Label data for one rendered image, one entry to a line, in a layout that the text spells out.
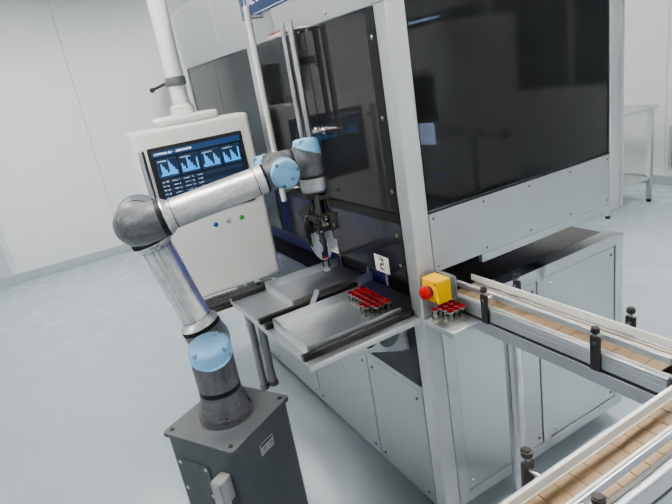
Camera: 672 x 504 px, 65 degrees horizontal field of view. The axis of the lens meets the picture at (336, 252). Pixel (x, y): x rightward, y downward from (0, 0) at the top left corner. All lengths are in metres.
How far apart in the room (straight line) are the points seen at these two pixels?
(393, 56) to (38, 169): 5.66
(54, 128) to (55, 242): 1.28
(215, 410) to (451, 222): 0.88
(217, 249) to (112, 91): 4.65
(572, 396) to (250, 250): 1.49
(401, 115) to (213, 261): 1.21
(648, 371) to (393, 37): 1.01
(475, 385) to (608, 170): 0.94
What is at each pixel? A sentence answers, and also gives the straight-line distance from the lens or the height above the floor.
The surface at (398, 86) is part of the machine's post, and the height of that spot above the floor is 1.58.
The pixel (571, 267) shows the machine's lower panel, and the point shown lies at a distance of 2.17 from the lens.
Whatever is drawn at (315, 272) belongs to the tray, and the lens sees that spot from 2.21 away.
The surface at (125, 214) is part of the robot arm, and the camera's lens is 1.39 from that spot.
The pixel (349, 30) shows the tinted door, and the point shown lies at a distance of 1.69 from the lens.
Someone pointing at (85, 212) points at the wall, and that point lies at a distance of 6.88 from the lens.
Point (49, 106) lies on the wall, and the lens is 6.80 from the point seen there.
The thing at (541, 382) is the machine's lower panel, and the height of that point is 0.41.
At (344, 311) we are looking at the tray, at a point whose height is 0.88.
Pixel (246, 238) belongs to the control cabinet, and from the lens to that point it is 2.43.
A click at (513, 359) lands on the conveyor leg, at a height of 0.76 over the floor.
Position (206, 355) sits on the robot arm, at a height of 1.01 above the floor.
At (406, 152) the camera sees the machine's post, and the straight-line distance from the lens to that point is 1.54.
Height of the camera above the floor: 1.65
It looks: 18 degrees down
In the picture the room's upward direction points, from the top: 10 degrees counter-clockwise
